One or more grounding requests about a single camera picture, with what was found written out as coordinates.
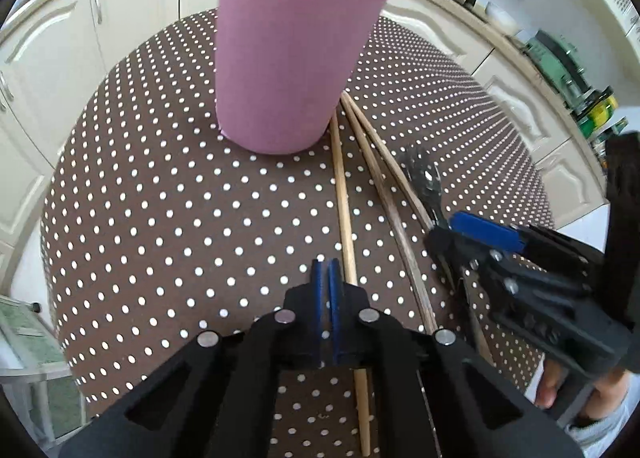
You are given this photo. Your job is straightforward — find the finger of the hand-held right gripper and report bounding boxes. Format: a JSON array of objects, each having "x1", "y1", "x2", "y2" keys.
[
  {"x1": 449, "y1": 210, "x2": 607, "y2": 269},
  {"x1": 424, "y1": 227, "x2": 582, "y2": 321}
]

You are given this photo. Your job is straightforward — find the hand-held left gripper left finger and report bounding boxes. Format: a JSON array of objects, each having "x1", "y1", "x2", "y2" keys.
[{"x1": 59, "y1": 258, "x2": 326, "y2": 458}]

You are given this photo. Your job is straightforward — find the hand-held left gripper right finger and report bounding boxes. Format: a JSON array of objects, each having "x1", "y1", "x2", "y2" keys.
[{"x1": 327, "y1": 260, "x2": 587, "y2": 458}]

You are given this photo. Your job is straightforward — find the light wooden chopstick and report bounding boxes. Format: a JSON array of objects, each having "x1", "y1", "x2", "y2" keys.
[{"x1": 329, "y1": 115, "x2": 374, "y2": 457}]

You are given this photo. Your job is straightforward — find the pink cup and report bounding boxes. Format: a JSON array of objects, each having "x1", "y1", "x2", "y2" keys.
[{"x1": 215, "y1": 0, "x2": 391, "y2": 155}]

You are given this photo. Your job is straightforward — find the person's right hand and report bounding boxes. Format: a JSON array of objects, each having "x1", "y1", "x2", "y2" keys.
[{"x1": 536, "y1": 358, "x2": 632, "y2": 421}]

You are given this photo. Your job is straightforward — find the dark sauce bottle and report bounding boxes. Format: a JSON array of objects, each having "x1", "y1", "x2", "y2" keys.
[{"x1": 592, "y1": 118, "x2": 629, "y2": 149}]

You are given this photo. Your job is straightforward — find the yellow green bottle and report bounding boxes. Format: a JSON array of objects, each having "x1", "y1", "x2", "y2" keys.
[{"x1": 575, "y1": 88, "x2": 619, "y2": 136}]

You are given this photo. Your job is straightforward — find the green countertop appliance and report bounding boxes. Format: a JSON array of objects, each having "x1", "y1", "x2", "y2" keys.
[{"x1": 525, "y1": 30, "x2": 596, "y2": 108}]

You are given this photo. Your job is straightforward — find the brown polka-dot tablecloth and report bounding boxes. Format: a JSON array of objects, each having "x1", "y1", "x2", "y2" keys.
[{"x1": 40, "y1": 8, "x2": 557, "y2": 458}]

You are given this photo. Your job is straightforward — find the white bowl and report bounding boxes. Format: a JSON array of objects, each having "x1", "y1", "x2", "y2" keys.
[{"x1": 484, "y1": 2, "x2": 521, "y2": 33}]

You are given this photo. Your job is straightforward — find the glass side table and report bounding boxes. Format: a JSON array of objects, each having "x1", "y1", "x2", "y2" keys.
[{"x1": 0, "y1": 295, "x2": 92, "y2": 445}]

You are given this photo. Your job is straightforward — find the cream base kitchen cabinets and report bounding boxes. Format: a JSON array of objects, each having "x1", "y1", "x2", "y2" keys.
[{"x1": 0, "y1": 0, "x2": 616, "y2": 279}]

